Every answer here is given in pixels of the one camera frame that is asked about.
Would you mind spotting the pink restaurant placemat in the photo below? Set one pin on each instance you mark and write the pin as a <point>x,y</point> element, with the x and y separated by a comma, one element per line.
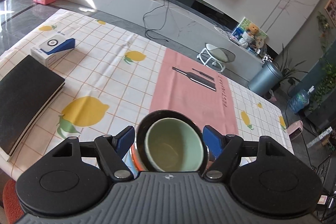
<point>198,92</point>

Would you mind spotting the pink space heater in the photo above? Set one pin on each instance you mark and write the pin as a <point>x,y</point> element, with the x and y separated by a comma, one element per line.
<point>295,129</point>

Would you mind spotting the blue water jug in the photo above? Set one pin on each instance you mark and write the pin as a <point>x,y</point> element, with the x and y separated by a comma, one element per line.
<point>300,100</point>

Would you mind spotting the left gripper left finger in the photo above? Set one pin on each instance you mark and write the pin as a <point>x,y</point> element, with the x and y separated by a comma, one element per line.
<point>112,149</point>

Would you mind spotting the green ceramic bowl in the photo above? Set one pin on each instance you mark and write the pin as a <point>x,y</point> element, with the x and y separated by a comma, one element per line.
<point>172,145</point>

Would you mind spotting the orange steel bowl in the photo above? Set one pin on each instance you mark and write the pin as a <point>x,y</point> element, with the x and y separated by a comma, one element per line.
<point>138,151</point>

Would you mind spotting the potted green plant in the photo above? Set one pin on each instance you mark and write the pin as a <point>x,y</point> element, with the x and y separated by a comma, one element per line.
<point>289,70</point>

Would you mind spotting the white blue box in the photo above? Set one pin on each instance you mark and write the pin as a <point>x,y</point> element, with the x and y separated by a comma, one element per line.
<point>52,49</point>

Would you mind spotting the white tv console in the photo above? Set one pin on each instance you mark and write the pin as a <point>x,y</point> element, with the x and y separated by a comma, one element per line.
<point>180,25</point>

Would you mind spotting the lemon checked tablecloth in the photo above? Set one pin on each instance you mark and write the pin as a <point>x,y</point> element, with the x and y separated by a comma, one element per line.
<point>110,78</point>

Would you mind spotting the black notebook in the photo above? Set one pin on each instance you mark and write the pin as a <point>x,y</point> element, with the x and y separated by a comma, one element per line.
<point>25,93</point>

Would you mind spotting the white rolling stool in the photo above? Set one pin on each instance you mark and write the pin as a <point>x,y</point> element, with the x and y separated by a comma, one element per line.
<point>215,57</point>

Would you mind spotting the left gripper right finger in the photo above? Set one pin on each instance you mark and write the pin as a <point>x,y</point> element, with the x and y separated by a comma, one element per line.
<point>226,151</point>

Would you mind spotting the teddy bear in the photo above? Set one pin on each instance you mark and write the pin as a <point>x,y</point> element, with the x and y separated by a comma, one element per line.
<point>252,29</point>

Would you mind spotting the grey trash can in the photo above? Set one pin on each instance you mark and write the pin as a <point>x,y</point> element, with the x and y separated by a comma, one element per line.
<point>266,79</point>

